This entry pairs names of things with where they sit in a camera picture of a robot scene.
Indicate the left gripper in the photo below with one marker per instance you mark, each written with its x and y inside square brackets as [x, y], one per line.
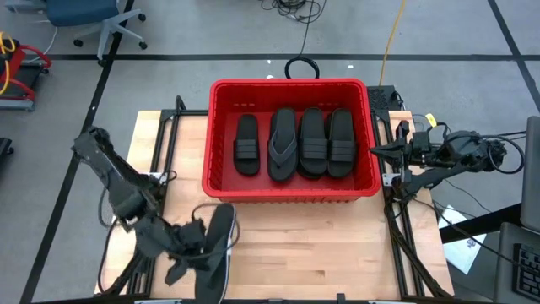
[190, 247]

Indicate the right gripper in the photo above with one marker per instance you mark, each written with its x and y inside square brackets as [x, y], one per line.
[417, 154]

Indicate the black flip-flop white edge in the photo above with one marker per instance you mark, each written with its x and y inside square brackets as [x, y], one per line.
[221, 219]

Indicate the small black slide sandal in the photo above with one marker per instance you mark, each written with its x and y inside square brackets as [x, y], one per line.
[341, 126]

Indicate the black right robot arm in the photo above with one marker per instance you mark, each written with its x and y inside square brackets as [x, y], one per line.
[460, 148]

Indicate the red plastic bin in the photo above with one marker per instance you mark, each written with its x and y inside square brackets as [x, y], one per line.
[253, 186]

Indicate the black power box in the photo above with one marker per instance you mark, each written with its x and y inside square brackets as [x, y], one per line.
[381, 98]

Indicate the black desk beam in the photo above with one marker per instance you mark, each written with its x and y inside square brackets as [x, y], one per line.
[485, 220]

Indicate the white paper sheet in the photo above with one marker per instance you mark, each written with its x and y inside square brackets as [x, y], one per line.
[464, 253]

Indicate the grey desk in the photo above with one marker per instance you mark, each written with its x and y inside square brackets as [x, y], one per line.
[506, 236]

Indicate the grey monitor panel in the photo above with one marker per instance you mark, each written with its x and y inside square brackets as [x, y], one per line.
[531, 177]

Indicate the black keyboard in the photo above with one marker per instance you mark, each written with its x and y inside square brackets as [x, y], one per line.
[527, 270]

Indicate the red wheeled cart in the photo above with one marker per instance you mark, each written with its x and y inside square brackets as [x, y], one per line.
[17, 63]

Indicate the blue office chair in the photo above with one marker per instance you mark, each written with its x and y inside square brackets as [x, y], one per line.
[84, 10]

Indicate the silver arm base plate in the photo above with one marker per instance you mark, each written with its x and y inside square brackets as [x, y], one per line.
[158, 176]
[389, 179]

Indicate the black aluminium frame rail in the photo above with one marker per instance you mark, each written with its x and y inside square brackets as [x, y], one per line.
[190, 112]
[379, 114]

